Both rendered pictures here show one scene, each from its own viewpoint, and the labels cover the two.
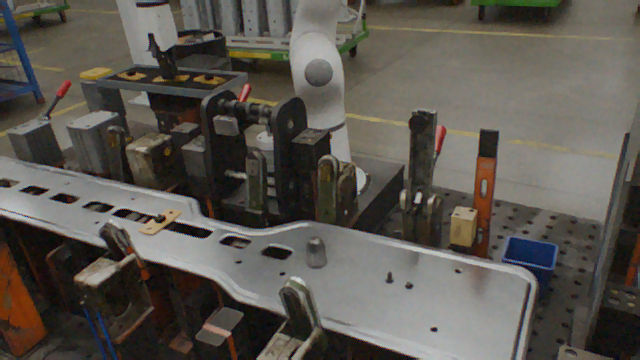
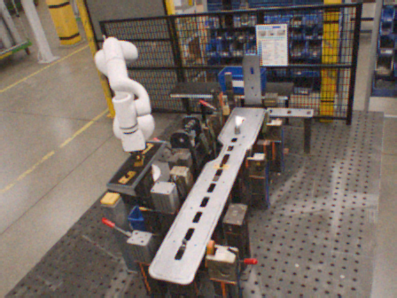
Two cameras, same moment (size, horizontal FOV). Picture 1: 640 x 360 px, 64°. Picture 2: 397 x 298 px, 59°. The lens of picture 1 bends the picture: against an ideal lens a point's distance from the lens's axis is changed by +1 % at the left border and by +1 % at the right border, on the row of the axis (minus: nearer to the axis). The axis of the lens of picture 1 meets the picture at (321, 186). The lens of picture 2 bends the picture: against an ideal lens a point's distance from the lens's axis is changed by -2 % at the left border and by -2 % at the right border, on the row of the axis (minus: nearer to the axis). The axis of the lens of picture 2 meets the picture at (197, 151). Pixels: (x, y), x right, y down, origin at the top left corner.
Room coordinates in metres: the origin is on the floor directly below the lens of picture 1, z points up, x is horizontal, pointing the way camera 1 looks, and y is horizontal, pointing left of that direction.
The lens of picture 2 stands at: (1.06, 1.80, 2.09)
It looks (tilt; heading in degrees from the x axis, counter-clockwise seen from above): 33 degrees down; 265
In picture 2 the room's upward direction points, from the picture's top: 10 degrees counter-clockwise
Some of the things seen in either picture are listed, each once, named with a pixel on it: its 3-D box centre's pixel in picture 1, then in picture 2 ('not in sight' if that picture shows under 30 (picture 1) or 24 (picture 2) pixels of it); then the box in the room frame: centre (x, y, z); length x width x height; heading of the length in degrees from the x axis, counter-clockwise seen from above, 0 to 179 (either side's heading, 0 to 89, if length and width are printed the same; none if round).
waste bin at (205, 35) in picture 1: (201, 82); not in sight; (3.82, 0.85, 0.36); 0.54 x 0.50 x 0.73; 145
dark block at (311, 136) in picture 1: (319, 224); not in sight; (0.90, 0.01, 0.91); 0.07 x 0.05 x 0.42; 150
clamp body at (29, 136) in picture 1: (52, 185); (149, 266); (1.26, 0.74, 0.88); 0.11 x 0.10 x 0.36; 150
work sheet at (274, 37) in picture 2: not in sight; (272, 45); (0.23, -0.52, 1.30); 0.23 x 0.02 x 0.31; 150
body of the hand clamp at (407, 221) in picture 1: (421, 278); (219, 137); (0.74, -0.17, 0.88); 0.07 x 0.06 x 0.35; 150
